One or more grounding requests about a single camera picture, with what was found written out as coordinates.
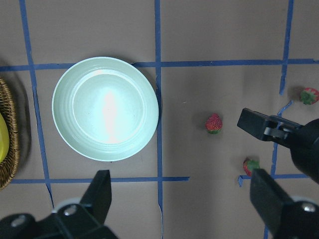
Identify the yellow banana bunch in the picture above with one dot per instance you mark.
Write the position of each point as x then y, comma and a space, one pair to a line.
4, 139

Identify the red strawberry green top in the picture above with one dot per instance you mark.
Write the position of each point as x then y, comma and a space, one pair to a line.
309, 96

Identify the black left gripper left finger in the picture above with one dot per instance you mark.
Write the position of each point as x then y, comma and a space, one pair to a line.
98, 196

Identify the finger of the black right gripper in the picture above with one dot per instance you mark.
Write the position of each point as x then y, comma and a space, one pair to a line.
267, 128

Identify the light green plate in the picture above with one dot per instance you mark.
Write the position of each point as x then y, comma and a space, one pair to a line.
105, 109

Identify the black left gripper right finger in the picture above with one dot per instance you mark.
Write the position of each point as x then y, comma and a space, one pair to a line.
269, 199

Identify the brown wicker basket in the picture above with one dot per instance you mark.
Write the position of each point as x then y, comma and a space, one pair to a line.
10, 164

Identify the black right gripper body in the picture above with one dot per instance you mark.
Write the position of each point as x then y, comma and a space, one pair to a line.
305, 149

